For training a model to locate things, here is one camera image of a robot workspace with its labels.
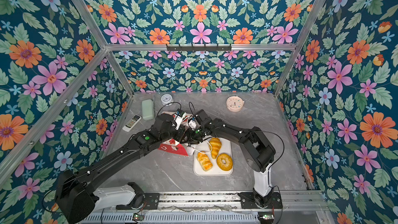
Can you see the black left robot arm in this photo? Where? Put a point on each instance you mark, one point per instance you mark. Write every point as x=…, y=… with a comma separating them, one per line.
x=75, y=190

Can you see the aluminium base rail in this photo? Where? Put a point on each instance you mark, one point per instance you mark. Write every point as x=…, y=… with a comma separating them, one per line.
x=293, y=200

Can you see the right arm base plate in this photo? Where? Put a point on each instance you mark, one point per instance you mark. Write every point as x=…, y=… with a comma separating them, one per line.
x=252, y=200

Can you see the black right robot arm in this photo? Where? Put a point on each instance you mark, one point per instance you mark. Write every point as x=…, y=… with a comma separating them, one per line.
x=256, y=148

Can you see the white remote control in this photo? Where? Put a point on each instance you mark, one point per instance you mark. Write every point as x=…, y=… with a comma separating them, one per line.
x=131, y=123

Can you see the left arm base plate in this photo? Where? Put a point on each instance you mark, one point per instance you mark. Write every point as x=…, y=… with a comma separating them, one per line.
x=146, y=201

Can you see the black hook rail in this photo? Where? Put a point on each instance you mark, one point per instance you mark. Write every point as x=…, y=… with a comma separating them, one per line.
x=194, y=48

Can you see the fake bagel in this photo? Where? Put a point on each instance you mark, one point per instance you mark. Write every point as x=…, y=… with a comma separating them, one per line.
x=224, y=162

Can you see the white rectangular tray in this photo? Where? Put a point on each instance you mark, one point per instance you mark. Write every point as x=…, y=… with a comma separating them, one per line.
x=205, y=148

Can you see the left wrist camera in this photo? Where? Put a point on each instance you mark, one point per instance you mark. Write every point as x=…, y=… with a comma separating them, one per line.
x=180, y=115

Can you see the braided fake bread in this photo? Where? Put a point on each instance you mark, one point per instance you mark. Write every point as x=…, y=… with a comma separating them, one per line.
x=204, y=161

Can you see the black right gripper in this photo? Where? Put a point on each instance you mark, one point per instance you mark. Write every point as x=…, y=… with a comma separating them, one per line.
x=190, y=138

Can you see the green glasses case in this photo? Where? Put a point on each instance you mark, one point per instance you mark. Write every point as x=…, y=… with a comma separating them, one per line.
x=148, y=109

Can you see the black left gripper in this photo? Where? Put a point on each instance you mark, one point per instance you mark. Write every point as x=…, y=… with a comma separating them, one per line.
x=182, y=130

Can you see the red white paper bag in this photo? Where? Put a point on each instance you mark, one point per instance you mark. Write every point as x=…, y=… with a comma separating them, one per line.
x=171, y=146

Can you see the yellow fake croissant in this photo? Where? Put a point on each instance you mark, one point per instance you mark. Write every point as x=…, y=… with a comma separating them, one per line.
x=215, y=146

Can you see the white round alarm clock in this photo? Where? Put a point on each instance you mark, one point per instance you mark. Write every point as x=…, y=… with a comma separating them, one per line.
x=167, y=99

